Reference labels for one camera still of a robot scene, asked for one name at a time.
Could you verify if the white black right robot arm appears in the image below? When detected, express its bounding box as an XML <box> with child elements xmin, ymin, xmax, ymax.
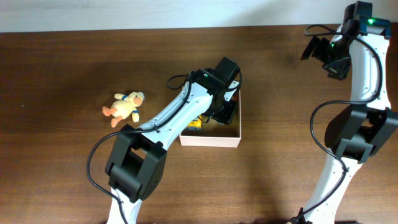
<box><xmin>289</xmin><ymin>1</ymin><xmax>397</xmax><ymax>223</ymax></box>

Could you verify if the yellow plush duck toy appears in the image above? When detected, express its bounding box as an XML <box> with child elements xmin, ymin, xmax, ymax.
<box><xmin>102</xmin><ymin>91</ymin><xmax>145</xmax><ymax>128</ymax></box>

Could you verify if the pink cardboard box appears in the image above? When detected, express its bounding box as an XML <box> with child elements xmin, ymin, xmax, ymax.
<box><xmin>179</xmin><ymin>90</ymin><xmax>242</xmax><ymax>147</ymax></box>

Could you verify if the yellow grey toy truck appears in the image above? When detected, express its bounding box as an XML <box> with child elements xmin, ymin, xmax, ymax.
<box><xmin>187</xmin><ymin>115</ymin><xmax>203</xmax><ymax>131</ymax></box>

